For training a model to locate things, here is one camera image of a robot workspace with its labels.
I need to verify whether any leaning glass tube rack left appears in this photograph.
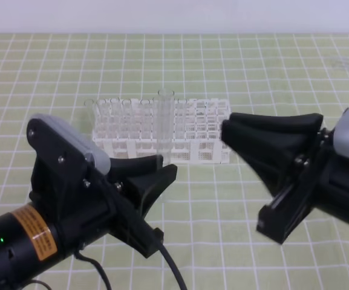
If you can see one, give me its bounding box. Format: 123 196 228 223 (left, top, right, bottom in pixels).
84 98 96 137

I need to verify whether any clear glass test tube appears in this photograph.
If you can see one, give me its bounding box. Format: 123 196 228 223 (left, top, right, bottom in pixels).
157 88 175 166

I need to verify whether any white plastic test tube rack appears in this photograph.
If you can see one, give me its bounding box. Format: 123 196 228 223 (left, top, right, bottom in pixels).
92 98 230 164

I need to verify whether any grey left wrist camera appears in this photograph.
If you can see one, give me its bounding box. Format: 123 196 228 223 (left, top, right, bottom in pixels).
30 113 111 175

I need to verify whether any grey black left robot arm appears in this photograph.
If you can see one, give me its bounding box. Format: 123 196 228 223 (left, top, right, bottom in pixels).
0 114 185 289

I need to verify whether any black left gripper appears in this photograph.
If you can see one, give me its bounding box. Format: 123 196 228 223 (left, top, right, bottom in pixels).
27 119 178 257

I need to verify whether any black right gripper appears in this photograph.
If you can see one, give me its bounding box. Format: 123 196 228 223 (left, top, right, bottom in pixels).
221 112 349 244

